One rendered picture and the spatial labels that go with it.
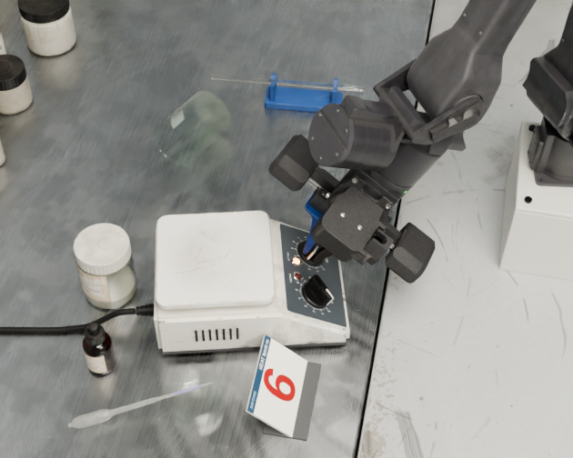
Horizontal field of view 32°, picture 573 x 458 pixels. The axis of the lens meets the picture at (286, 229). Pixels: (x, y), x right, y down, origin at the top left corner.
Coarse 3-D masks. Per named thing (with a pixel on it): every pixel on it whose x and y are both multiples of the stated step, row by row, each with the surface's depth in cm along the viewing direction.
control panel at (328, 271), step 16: (288, 240) 108; (304, 240) 109; (288, 256) 106; (288, 272) 105; (304, 272) 106; (320, 272) 108; (336, 272) 109; (288, 288) 103; (336, 288) 107; (288, 304) 102; (304, 304) 103; (336, 304) 106; (336, 320) 104
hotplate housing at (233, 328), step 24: (144, 312) 105; (168, 312) 101; (192, 312) 101; (216, 312) 101; (240, 312) 101; (264, 312) 101; (288, 312) 101; (168, 336) 102; (192, 336) 102; (216, 336) 103; (240, 336) 103; (288, 336) 104; (312, 336) 104; (336, 336) 104
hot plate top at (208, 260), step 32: (160, 224) 106; (192, 224) 106; (224, 224) 106; (256, 224) 106; (160, 256) 103; (192, 256) 103; (224, 256) 103; (256, 256) 103; (160, 288) 100; (192, 288) 100; (224, 288) 100; (256, 288) 100
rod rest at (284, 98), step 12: (336, 84) 129; (276, 96) 130; (288, 96) 130; (300, 96) 130; (312, 96) 130; (324, 96) 130; (336, 96) 128; (276, 108) 130; (288, 108) 130; (300, 108) 130; (312, 108) 129
